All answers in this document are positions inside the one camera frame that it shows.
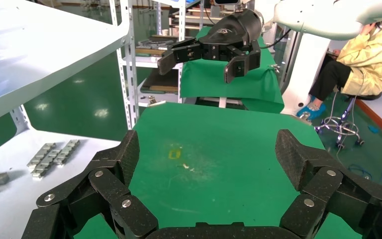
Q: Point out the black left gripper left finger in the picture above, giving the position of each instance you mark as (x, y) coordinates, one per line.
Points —
(112, 184)

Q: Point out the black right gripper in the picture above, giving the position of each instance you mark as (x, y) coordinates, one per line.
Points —
(230, 33)

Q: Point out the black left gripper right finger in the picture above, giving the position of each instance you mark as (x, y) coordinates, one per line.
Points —
(329, 184)

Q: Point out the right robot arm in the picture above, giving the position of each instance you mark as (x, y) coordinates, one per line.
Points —
(309, 19)

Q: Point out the grey metal parts stack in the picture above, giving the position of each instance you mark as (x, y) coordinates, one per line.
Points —
(154, 44)

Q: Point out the green cloth on background table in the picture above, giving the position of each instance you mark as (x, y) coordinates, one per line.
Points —
(207, 82)

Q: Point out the toothed metal strip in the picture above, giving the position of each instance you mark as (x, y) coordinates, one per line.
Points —
(41, 155)
(46, 163)
(66, 151)

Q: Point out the brown wooden board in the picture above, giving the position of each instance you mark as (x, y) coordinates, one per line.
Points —
(159, 82)

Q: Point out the white background shelf rack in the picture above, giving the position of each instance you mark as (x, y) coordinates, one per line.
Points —
(151, 62)

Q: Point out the black stool with chrome base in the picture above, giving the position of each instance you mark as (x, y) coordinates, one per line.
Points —
(362, 97)

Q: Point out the white robot torso column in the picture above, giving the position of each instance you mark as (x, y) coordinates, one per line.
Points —
(304, 76)

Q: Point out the person in yellow coat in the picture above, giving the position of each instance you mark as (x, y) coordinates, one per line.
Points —
(369, 62)

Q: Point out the white metal shelf rack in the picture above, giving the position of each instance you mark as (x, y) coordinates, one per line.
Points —
(46, 49)

